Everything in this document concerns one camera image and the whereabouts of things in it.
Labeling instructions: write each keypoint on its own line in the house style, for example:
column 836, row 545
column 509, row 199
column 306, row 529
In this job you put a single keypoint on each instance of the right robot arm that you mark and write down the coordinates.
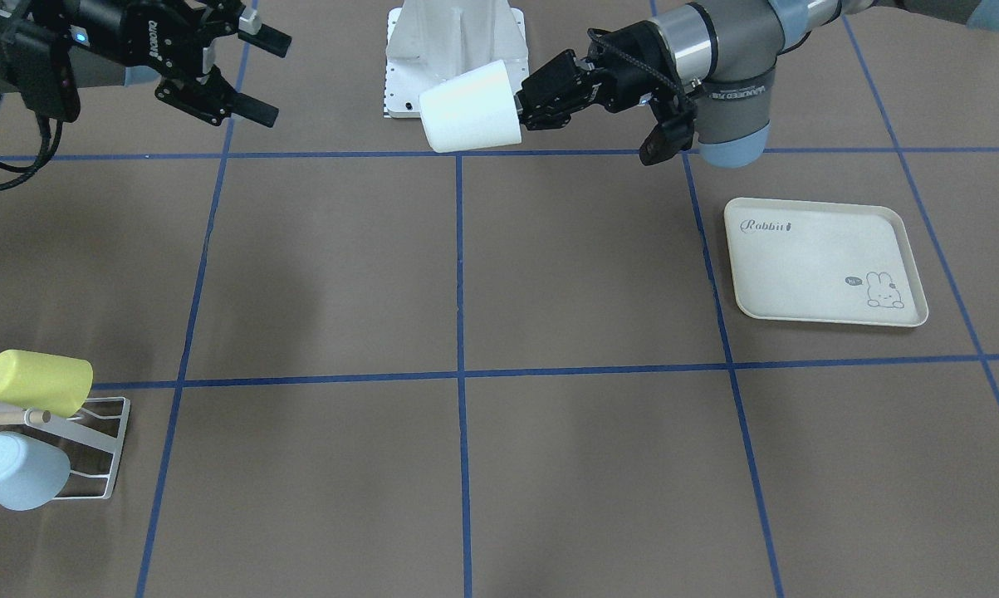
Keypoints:
column 89, row 69

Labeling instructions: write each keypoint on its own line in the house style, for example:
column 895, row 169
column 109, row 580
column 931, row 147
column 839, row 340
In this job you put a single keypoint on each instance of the yellow plastic cup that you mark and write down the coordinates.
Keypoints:
column 54, row 383

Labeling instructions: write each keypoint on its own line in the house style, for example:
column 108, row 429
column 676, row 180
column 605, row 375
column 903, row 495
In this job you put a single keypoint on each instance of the white camera stand pillar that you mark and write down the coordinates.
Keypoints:
column 430, row 42

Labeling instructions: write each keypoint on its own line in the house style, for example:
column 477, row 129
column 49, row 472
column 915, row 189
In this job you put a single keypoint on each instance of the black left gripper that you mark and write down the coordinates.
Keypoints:
column 632, row 51

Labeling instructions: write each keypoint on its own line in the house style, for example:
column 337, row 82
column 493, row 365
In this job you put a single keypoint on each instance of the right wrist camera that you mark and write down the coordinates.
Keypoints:
column 36, row 61

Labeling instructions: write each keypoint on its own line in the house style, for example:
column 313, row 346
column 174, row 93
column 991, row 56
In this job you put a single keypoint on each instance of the white serving tray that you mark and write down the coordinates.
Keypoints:
column 823, row 262

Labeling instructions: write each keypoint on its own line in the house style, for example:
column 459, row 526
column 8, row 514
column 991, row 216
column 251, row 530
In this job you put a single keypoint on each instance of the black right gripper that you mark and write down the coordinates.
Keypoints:
column 119, row 33

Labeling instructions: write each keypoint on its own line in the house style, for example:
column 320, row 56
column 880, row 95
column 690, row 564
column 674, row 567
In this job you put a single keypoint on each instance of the cream plastic cup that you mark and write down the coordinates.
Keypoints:
column 474, row 111

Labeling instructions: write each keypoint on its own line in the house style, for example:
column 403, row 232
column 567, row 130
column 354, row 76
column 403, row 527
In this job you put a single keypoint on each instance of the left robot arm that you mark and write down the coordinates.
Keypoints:
column 706, row 70

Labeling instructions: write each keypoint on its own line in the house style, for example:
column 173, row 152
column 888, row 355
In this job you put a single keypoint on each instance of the white wire cup rack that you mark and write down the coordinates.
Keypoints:
column 93, row 439

